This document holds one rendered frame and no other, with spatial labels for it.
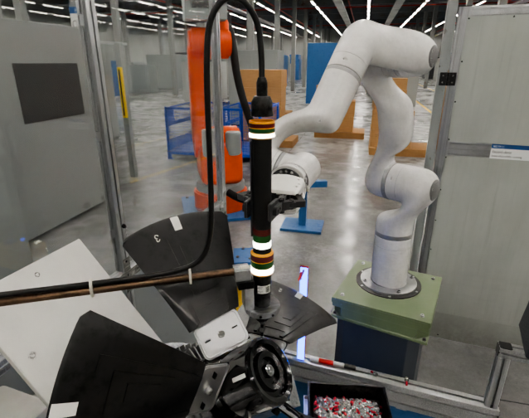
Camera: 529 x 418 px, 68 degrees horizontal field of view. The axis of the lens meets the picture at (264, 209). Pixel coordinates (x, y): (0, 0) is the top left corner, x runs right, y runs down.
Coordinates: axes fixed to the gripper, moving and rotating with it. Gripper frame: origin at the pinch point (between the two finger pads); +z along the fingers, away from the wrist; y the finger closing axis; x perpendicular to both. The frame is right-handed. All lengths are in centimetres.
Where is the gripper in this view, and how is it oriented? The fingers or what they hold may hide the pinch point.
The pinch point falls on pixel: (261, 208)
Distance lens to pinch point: 70.2
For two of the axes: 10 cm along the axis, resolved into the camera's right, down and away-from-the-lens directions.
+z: -3.4, 3.2, -8.8
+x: 0.0, -9.4, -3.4
